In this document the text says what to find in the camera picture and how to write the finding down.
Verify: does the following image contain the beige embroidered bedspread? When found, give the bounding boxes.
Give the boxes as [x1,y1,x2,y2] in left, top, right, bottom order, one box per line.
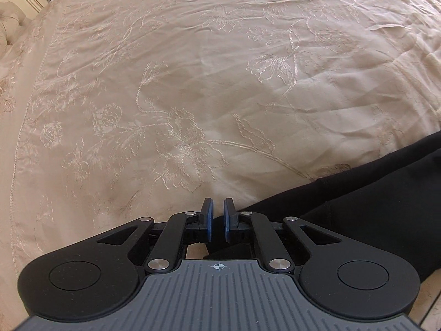
[0,0,441,331]

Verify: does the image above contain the beige pillow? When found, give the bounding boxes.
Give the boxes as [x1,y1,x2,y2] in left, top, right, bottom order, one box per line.
[0,2,29,47]

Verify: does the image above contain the black pants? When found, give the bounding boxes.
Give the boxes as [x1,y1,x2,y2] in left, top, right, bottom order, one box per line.
[207,133,441,283]

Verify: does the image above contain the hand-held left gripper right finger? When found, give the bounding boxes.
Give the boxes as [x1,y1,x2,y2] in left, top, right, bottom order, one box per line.
[223,198,340,271]

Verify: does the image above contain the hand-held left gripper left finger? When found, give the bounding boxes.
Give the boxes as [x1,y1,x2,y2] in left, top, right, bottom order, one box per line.
[97,198,215,271]

